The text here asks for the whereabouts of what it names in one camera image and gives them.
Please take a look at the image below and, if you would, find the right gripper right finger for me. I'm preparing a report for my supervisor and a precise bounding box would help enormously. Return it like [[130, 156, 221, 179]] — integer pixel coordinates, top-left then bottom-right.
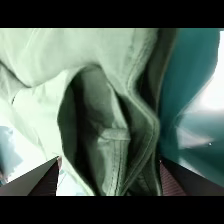
[[158, 156, 224, 197]]

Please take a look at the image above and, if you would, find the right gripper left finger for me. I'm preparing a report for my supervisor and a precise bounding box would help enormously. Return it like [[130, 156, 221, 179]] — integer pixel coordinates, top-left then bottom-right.
[[0, 155, 61, 197]]

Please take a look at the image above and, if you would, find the pale green garment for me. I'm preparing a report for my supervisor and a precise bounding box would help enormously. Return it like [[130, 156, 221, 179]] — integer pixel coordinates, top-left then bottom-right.
[[0, 27, 181, 197]]

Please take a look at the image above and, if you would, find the teal garment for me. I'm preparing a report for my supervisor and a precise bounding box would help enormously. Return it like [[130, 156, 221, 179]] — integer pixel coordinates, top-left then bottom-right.
[[157, 27, 224, 188]]

